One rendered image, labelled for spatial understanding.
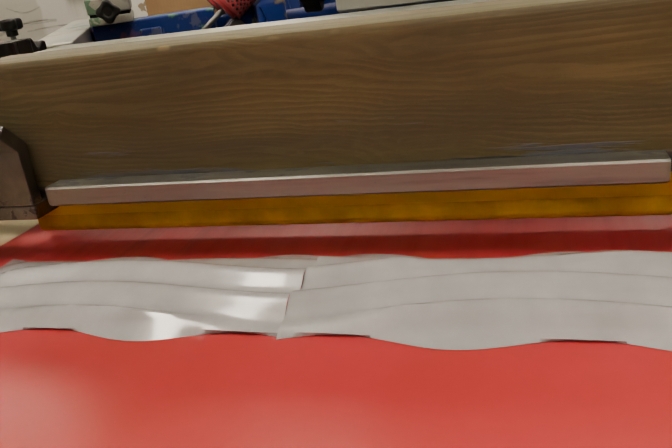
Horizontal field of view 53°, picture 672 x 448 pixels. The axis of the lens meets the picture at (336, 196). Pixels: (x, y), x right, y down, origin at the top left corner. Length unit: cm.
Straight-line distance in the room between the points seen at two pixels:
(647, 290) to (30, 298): 26
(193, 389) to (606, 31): 21
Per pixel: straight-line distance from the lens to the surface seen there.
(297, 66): 31
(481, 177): 30
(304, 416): 22
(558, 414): 22
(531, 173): 29
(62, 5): 550
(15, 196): 40
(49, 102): 38
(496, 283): 27
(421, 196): 33
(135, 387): 26
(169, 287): 30
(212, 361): 26
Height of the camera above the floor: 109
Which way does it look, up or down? 19 degrees down
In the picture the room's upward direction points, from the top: 8 degrees counter-clockwise
